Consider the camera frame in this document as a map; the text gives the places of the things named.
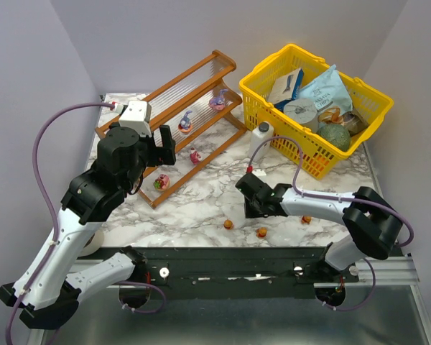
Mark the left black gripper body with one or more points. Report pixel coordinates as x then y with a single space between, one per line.
158 153

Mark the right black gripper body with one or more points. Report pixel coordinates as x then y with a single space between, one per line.
249 207

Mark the pink strawberry cake toy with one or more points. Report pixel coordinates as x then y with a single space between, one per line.
162 182

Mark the orange bear toy front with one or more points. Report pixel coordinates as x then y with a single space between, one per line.
261 232

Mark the orange bear toy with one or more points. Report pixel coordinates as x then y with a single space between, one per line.
261 232
306 219

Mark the small burger toy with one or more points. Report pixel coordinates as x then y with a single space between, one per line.
228 224

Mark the dark pink cake toy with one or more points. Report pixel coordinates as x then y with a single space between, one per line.
195 156

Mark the purple bunny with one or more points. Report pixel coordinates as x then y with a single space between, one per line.
185 125
218 103

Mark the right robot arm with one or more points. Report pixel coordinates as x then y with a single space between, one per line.
372 224

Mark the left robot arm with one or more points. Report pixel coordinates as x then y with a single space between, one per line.
47 293

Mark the wooden tiered shelf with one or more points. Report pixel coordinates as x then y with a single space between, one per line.
184 109

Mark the orange bear toy right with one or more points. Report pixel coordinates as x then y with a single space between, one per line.
306 219

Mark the white bottle grey cap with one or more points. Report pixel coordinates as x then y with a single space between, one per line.
259 136

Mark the grey round tin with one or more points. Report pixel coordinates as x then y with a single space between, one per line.
304 112

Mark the tape roll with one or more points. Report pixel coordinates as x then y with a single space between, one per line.
94 244

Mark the green melon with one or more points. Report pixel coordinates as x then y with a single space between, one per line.
337 135

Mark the blue white box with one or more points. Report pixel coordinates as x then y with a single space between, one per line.
286 89

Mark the brown snack packet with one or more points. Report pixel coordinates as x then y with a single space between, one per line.
354 122

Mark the light blue chips bag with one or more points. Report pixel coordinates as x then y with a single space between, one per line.
329 95

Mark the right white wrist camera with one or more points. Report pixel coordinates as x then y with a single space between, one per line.
256 171

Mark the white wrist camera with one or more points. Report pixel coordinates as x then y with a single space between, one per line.
256 171
135 115

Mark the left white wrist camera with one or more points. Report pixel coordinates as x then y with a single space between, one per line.
135 115

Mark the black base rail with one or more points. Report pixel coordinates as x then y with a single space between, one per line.
238 273

